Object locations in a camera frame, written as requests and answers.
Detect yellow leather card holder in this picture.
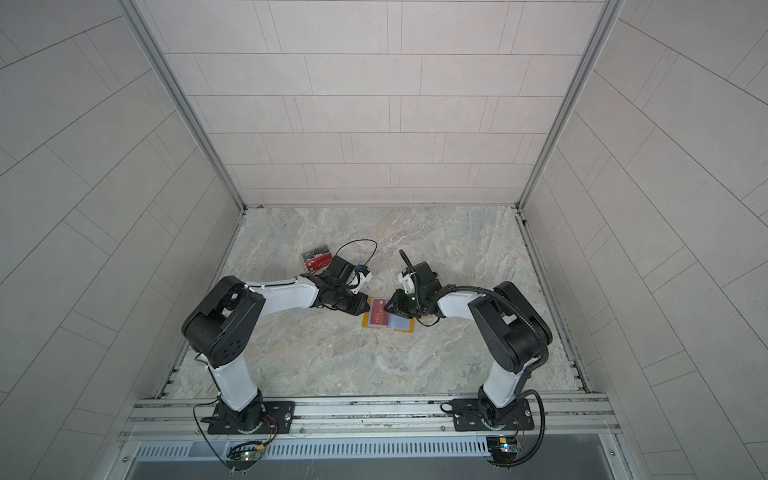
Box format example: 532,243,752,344
362,310,415,333

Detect red VIP card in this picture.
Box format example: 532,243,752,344
302,253,332,272

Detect black VIP card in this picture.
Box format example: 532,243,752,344
303,245,330,257

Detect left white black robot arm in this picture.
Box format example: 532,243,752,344
181,256,372,433

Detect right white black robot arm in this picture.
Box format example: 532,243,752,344
384,260,553,428

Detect clear acrylic card box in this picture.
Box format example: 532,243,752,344
301,245,333,274

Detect right green circuit board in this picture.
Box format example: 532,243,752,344
486,437,522,467

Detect green circuit board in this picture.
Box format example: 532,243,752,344
226,441,267,471
486,437,522,467

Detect left green circuit board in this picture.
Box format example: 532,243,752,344
226,441,267,471

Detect white vent grille strip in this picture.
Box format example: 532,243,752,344
135,436,490,461

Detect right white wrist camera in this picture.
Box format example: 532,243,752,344
398,270,417,296

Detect black corrugated cable conduit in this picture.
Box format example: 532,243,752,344
398,248,551,469

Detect left camera thin black cable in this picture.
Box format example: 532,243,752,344
326,238,379,277

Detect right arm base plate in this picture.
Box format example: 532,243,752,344
440,398,535,432

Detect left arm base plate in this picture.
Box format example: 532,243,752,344
201,401,296,435

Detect aluminium mounting rail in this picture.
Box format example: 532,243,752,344
117,391,621,441

